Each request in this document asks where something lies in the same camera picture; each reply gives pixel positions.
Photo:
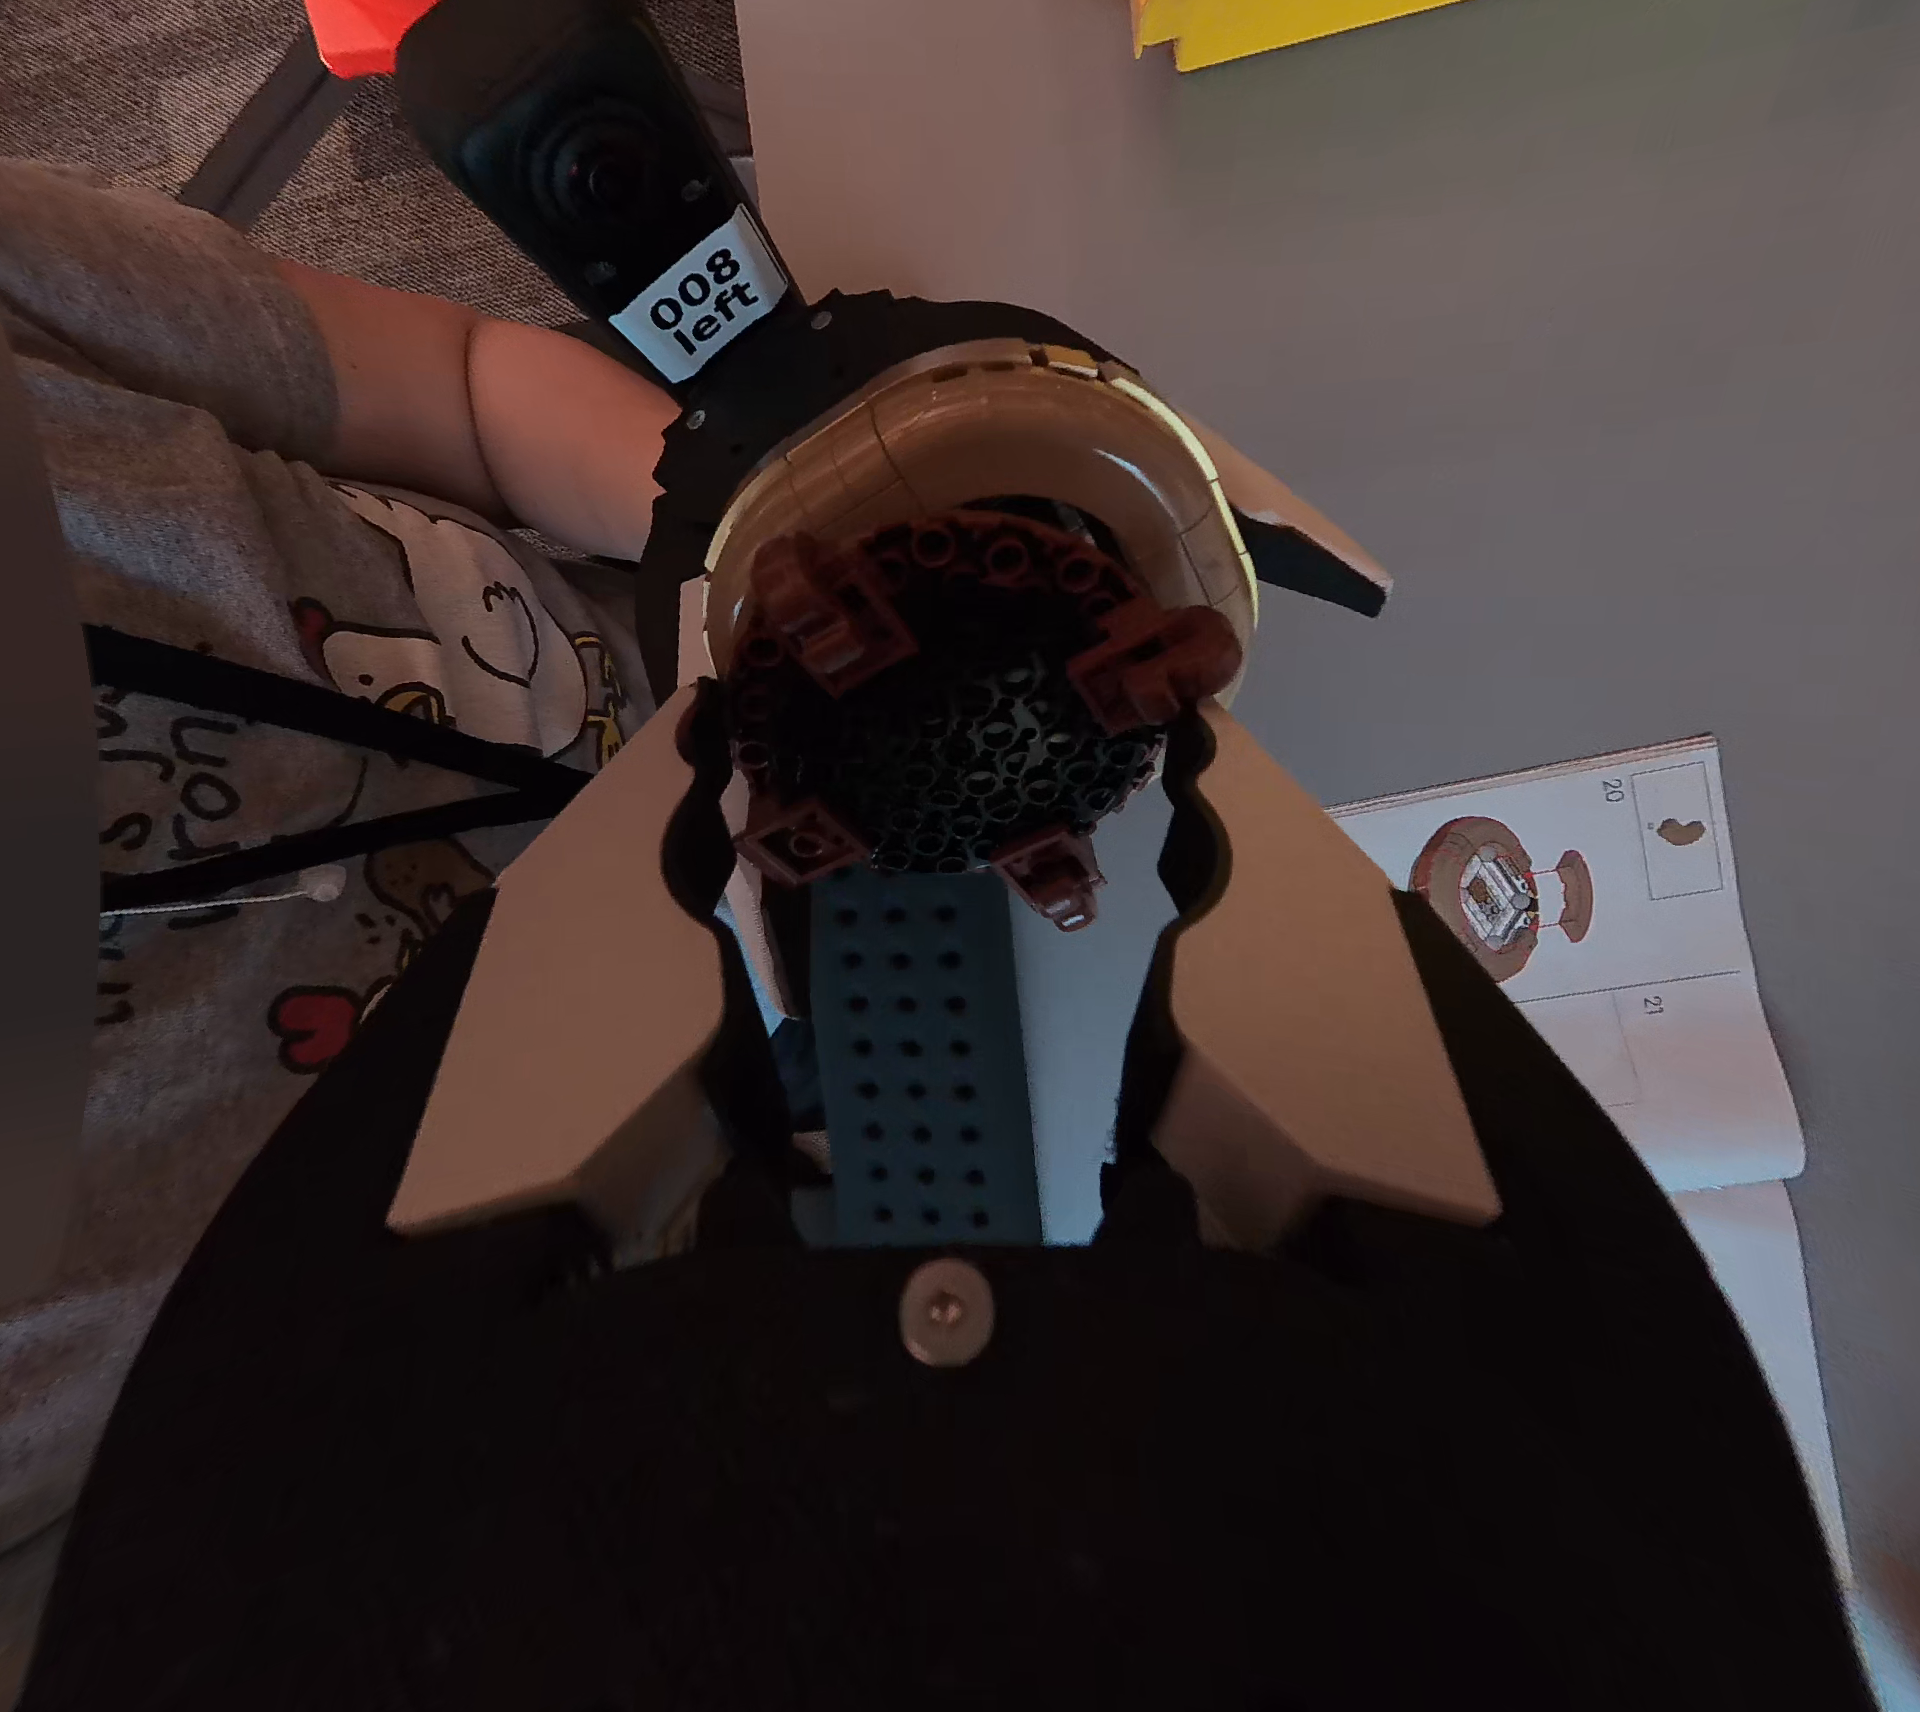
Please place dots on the person in grey printed shirt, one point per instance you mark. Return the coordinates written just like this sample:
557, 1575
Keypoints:
225, 752

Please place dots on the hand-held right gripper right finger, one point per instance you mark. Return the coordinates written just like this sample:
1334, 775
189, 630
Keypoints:
1321, 1022

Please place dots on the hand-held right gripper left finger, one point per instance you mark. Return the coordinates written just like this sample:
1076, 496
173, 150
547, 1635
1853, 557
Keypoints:
570, 993

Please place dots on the grey desk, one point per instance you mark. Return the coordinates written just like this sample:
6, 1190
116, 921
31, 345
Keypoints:
1500, 392

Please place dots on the brick instruction booklet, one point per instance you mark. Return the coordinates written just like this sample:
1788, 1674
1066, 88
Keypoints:
1651, 993

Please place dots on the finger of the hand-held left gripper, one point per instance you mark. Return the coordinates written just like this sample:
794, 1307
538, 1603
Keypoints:
1299, 542
697, 647

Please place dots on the person's left forearm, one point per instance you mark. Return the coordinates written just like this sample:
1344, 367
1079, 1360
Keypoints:
495, 407

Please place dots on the round tan brown brick model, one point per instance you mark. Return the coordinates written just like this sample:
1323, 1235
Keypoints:
975, 573

